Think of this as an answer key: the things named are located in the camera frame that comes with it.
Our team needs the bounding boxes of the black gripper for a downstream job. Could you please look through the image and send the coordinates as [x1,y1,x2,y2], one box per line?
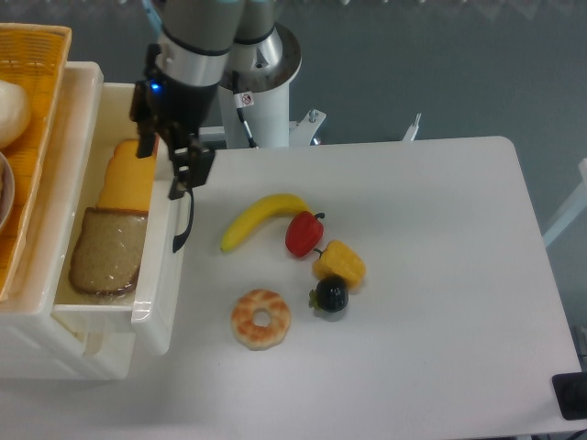
[129,43,216,200]

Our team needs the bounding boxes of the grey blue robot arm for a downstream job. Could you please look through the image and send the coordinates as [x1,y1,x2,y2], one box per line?
[129,1,274,200]

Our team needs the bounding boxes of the upper white open drawer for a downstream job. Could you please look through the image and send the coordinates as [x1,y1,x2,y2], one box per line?
[53,83,189,355]

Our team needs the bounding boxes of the white plastic drawer cabinet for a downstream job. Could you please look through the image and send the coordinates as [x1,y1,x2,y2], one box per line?
[1,61,135,380]

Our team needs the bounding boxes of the yellow cheese slices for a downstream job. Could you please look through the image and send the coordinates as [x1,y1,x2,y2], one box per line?
[96,139,156,212]

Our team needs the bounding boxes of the yellow banana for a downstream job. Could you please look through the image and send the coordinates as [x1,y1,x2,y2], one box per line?
[220,192,313,253]

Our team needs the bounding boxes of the brown bread slice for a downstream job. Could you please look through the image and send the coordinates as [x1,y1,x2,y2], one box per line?
[68,207,148,296]

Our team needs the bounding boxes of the red bell pepper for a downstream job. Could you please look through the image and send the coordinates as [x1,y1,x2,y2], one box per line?
[284,211,325,258]

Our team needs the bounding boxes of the white steamed bun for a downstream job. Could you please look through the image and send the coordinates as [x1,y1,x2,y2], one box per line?
[0,81,31,149]

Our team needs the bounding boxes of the yellow wicker basket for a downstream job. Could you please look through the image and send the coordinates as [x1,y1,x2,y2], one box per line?
[1,23,72,301]

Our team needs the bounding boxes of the grey bowl edge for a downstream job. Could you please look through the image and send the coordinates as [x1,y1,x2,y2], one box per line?
[0,154,16,229]

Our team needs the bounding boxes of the yellow bell pepper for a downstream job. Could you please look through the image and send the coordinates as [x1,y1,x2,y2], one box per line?
[312,240,367,289]

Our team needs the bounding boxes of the dark purple mangosteen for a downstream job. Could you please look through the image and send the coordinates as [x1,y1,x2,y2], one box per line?
[309,275,349,314]

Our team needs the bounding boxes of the black device at edge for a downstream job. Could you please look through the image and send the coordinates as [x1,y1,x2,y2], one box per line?
[551,372,587,421]

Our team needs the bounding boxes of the black drawer handle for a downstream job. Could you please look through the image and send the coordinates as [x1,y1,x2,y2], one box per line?
[172,189,194,253]

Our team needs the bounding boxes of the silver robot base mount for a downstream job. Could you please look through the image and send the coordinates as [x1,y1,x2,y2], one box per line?
[218,23,302,149]

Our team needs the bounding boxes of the toasted ring donut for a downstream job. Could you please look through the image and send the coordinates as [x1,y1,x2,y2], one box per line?
[230,289,292,351]

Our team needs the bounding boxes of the white table frame bracket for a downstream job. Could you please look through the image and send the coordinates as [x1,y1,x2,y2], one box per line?
[403,113,422,142]

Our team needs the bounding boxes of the white frame at right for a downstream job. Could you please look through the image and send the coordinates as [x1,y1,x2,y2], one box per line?
[542,159,586,248]

